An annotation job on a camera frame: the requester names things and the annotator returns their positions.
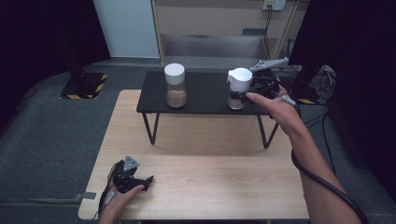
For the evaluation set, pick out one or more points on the black curtain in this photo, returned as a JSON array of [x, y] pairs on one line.
[[361, 62], [37, 31]]

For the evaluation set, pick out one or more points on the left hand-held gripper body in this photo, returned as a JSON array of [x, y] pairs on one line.
[[124, 177]]

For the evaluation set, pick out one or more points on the person's left hand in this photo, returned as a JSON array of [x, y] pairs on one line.
[[116, 207]]

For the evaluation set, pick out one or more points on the person's right hand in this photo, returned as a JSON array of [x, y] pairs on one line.
[[281, 113]]

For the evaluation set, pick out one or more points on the glass jar with brown powder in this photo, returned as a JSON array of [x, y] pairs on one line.
[[176, 90]]

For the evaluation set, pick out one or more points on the black metal shelf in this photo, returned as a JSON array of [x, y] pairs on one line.
[[205, 93]]

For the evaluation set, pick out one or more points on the glass jar with spout lid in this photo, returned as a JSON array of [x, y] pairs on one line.
[[239, 81]]

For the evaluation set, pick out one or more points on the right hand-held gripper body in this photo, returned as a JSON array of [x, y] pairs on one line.
[[264, 82]]

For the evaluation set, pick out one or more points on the white power socket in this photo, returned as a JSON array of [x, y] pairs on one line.
[[274, 4]]

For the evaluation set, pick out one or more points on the wooden cabinet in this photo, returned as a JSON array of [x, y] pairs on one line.
[[214, 21]]

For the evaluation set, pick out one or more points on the grey tape strip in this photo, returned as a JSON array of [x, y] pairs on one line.
[[85, 195]]

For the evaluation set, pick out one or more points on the black stand with striped base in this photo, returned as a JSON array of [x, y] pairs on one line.
[[306, 84], [82, 85]]

